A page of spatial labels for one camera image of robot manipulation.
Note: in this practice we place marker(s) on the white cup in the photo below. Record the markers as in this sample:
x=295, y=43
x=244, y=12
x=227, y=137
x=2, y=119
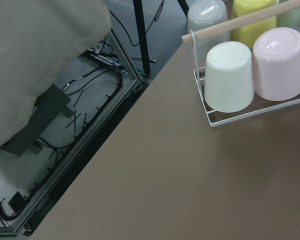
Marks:
x=229, y=84

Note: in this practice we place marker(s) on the grey cup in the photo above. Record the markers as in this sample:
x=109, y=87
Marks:
x=203, y=14

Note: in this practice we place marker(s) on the yellow cup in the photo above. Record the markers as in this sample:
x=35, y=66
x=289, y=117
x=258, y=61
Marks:
x=248, y=34

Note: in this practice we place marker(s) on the pink cup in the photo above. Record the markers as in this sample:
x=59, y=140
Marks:
x=276, y=64

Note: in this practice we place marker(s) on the green cup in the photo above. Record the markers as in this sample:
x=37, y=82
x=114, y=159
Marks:
x=290, y=19

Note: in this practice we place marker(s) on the white wire cup rack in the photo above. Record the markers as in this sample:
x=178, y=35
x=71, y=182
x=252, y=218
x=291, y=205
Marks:
x=256, y=107

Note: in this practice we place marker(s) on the wooden rack handle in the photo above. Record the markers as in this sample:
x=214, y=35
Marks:
x=241, y=21

